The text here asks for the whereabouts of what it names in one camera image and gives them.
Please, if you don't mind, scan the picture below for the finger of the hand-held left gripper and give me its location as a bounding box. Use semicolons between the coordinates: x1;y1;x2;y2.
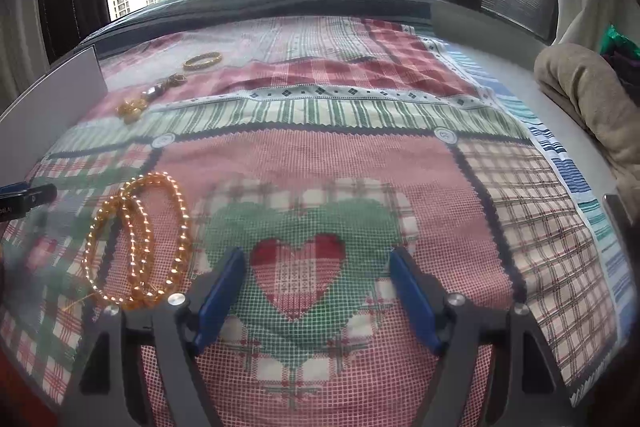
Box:
0;181;59;223

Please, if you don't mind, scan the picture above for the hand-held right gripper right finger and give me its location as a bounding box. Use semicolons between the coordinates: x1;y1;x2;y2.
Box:
389;249;571;427

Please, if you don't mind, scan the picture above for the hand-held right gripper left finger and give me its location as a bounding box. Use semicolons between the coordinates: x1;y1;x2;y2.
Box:
75;248;247;427

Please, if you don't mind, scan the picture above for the amber bead necklace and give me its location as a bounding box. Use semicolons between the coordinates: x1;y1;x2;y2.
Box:
81;173;194;311

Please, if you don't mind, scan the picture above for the grey box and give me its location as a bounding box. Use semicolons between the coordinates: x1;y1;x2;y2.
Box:
0;45;109;150

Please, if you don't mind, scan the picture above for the patchwork plaid blanket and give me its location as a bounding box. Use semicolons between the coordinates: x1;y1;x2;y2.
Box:
0;14;634;427

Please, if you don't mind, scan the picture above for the orange cloth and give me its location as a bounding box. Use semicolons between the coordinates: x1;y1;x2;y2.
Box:
0;347;76;427

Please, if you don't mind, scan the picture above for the gold bangle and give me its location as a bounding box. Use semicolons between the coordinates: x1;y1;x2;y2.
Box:
182;51;224;72

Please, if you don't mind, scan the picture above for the beige folded blanket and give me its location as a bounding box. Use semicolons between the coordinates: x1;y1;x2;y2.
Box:
533;44;640;200

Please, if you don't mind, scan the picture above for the dark green cushion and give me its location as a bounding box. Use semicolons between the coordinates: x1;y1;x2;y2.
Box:
80;0;432;45

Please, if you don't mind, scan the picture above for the green cloth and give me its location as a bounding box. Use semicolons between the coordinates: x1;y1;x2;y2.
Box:
599;24;635;56

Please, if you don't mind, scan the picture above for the small gold bead bracelet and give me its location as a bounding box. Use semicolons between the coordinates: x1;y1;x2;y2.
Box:
116;99;149;124

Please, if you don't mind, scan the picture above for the grey metal frame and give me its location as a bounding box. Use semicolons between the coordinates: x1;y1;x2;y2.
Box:
602;193;634;230

